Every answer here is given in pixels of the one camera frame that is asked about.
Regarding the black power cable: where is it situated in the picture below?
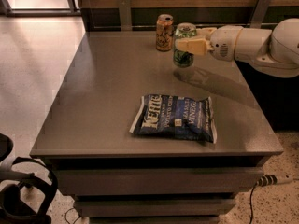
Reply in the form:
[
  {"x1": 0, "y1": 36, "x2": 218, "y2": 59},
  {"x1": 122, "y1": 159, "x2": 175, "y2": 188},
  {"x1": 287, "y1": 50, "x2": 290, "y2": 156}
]
[{"x1": 249, "y1": 183, "x2": 258, "y2": 224}]

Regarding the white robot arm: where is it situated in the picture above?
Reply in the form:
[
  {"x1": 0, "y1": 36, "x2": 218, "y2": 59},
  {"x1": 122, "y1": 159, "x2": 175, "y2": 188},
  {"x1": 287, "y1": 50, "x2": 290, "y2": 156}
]
[{"x1": 175, "y1": 18, "x2": 299, "y2": 78}]

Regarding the right metal bracket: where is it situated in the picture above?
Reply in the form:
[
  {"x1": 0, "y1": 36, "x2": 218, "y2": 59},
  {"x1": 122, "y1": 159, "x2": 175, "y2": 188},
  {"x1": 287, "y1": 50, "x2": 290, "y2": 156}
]
[{"x1": 249, "y1": 0, "x2": 272, "y2": 28}]

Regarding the left metal bracket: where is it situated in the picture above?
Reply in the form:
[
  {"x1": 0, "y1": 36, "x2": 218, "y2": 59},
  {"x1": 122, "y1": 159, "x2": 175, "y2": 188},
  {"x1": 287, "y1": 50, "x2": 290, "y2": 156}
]
[{"x1": 117, "y1": 0, "x2": 133, "y2": 31}]

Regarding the grey drawer cabinet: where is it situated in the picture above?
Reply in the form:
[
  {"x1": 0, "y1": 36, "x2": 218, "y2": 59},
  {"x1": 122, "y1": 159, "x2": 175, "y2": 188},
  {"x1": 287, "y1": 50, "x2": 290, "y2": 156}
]
[{"x1": 31, "y1": 32, "x2": 282, "y2": 224}]

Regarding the metal bracket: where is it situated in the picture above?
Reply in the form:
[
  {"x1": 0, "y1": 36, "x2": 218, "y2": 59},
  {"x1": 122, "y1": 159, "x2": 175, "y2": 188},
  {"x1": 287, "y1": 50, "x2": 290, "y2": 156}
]
[
  {"x1": 117, "y1": 0, "x2": 133, "y2": 31},
  {"x1": 249, "y1": 0, "x2": 272, "y2": 28}
]

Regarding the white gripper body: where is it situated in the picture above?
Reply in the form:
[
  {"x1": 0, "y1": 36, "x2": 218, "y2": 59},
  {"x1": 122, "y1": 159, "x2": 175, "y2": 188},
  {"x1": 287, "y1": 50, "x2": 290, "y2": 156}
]
[{"x1": 210, "y1": 25, "x2": 243, "y2": 62}]

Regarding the green soda can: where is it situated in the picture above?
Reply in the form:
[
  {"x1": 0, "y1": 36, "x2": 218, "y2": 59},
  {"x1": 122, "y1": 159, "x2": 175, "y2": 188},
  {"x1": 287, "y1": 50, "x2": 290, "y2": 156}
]
[{"x1": 173, "y1": 22, "x2": 197, "y2": 68}]

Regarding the white power strip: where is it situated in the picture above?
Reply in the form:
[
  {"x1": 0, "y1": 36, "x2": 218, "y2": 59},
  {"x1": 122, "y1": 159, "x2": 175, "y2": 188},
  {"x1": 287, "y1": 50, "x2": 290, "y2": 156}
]
[{"x1": 256, "y1": 175, "x2": 293, "y2": 187}]

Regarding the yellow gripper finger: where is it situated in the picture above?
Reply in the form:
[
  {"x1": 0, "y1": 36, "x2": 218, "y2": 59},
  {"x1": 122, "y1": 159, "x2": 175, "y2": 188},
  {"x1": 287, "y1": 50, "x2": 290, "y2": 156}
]
[
  {"x1": 175, "y1": 36, "x2": 214, "y2": 56},
  {"x1": 196, "y1": 27, "x2": 217, "y2": 38}
]

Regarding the blue kettle chips bag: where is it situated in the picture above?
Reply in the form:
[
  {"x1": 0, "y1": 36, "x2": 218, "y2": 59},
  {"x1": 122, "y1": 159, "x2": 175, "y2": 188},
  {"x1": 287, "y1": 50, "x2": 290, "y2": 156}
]
[{"x1": 130, "y1": 94, "x2": 217, "y2": 144}]

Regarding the orange soda can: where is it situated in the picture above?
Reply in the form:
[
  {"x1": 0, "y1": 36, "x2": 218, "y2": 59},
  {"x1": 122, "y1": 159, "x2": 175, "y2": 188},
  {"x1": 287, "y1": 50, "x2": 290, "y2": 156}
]
[{"x1": 156, "y1": 14, "x2": 174, "y2": 51}]

